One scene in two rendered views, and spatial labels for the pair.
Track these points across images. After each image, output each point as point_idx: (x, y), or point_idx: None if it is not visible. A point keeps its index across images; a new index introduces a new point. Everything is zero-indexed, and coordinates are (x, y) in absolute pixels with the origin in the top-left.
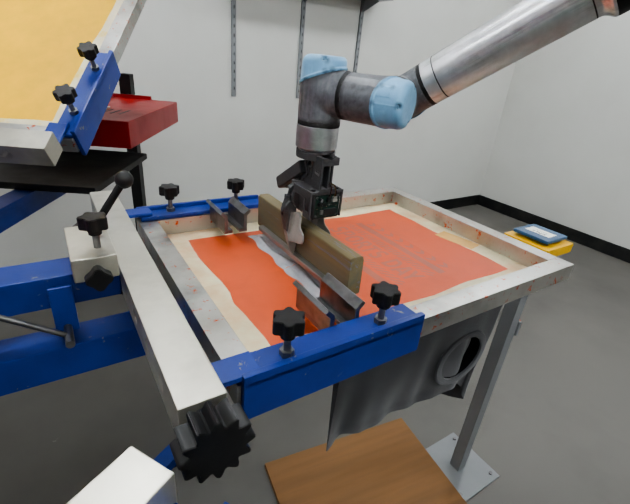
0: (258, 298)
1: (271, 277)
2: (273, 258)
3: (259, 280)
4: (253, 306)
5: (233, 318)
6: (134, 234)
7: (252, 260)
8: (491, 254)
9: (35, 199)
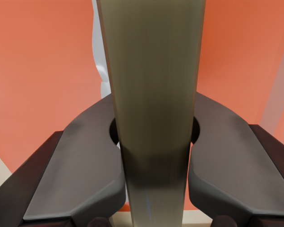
0: (32, 148)
1: (66, 101)
2: (93, 15)
3: (39, 103)
4: (23, 161)
5: None
6: None
7: (30, 4)
8: None
9: None
